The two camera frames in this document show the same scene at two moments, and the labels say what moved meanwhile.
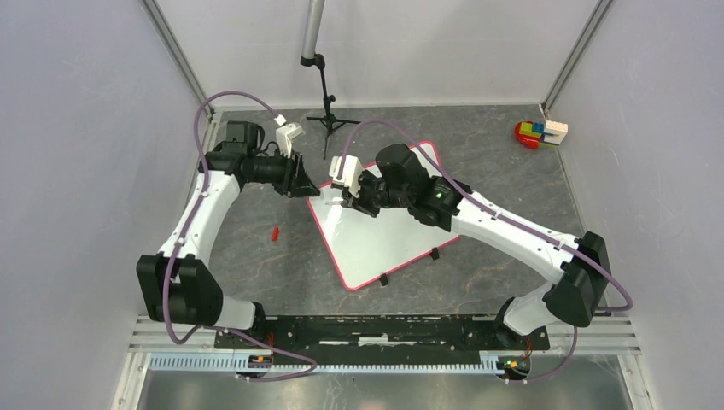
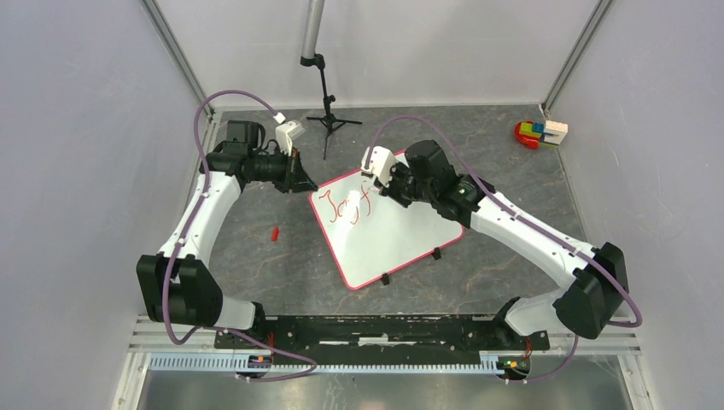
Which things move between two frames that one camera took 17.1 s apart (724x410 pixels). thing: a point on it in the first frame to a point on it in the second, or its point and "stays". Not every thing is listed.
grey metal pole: [312, 28] stays
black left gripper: [295, 181] stays
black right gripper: [359, 202] to [390, 191]
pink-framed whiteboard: [367, 246] stays
